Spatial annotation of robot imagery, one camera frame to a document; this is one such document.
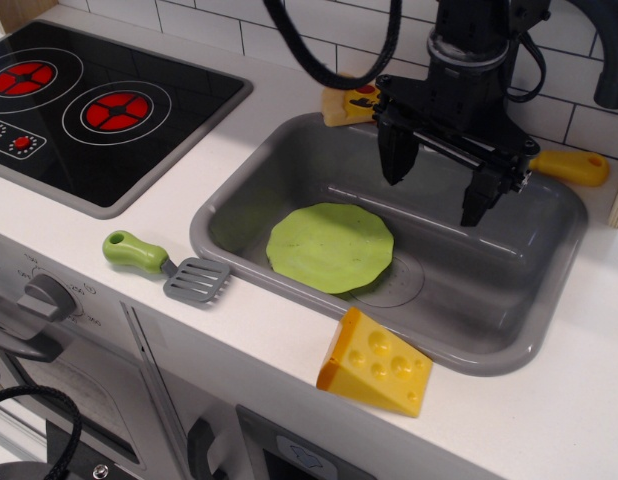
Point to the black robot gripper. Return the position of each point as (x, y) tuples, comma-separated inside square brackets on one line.
[(459, 110)]

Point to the green handled grey spatula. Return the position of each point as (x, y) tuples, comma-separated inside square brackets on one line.
[(194, 280)]

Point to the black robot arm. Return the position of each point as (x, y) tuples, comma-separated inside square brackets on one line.
[(474, 28)]

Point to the green plate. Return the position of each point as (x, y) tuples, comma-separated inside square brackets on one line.
[(331, 247)]

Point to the grey plastic sink basin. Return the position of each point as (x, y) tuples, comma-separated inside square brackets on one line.
[(475, 299)]

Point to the toy pizza slice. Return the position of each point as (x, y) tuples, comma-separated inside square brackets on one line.
[(349, 107)]

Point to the yellow cheese wedge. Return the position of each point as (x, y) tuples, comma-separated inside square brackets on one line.
[(369, 364)]

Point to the dark grey faucet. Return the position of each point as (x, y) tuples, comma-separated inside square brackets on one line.
[(603, 15)]

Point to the black toy stovetop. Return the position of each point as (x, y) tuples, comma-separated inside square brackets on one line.
[(92, 124)]

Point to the grey oven knob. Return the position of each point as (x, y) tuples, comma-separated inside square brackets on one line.
[(46, 298)]

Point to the yellow handled toy knife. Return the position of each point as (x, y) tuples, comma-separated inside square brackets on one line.
[(582, 168)]

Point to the dark cabinet door handle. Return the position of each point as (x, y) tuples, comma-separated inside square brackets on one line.
[(200, 439)]

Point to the grey oven door handle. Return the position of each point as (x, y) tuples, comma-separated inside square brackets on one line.
[(25, 338)]

